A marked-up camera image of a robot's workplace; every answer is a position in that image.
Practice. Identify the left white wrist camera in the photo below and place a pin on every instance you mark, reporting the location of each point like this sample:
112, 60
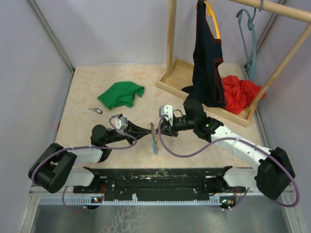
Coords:
121, 123

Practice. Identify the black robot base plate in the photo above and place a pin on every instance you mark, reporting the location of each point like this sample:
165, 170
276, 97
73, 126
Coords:
160, 184

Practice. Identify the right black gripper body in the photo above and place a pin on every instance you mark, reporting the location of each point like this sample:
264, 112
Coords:
179, 124

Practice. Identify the red cloth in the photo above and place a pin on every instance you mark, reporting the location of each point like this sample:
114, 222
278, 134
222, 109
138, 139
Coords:
239, 94

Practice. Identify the yellow hanger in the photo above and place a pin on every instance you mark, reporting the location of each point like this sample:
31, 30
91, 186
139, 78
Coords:
211, 14

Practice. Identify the green cloth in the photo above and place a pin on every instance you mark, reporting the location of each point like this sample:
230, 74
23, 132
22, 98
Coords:
121, 94

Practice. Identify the aluminium rail frame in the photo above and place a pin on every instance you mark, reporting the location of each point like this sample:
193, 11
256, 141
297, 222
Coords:
92, 201

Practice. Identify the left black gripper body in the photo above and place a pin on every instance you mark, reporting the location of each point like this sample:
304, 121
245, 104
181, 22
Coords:
120, 137

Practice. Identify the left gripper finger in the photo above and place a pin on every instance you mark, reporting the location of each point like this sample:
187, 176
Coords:
140, 134
133, 128

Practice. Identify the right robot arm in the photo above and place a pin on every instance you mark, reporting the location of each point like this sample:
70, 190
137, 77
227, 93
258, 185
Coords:
270, 170

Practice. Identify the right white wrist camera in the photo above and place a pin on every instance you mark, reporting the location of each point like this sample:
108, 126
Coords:
166, 111

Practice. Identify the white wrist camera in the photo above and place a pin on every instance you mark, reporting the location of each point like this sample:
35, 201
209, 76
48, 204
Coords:
166, 111
121, 123

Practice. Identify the dark navy garment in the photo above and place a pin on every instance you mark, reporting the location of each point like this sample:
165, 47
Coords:
206, 85

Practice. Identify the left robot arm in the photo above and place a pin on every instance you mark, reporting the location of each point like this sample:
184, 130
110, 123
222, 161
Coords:
61, 167

